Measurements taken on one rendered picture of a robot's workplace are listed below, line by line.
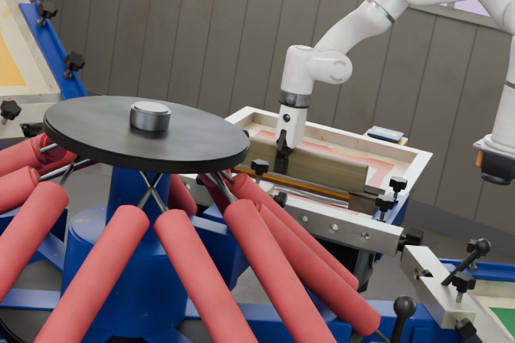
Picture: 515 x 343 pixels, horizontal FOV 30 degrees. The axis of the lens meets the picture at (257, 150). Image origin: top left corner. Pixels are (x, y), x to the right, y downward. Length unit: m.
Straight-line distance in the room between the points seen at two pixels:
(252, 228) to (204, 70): 4.33
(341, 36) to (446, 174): 2.84
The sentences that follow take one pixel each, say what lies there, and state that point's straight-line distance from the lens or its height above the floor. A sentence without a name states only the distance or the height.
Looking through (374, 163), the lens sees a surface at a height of 0.95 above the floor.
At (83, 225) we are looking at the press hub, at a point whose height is 1.15.
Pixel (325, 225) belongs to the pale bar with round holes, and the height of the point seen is 1.02.
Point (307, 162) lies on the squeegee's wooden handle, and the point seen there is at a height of 1.06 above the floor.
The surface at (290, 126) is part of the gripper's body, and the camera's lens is 2.23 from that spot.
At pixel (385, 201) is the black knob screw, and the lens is 2.13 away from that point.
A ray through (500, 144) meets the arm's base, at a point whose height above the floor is 1.15.
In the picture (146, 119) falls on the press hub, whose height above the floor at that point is 1.34.
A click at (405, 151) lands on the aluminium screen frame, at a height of 0.99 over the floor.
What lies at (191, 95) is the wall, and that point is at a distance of 5.74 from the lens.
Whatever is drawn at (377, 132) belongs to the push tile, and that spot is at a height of 0.97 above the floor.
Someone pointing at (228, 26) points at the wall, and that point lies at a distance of 5.55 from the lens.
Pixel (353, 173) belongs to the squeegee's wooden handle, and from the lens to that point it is 2.26.
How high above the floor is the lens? 1.74
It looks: 17 degrees down
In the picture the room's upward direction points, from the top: 10 degrees clockwise
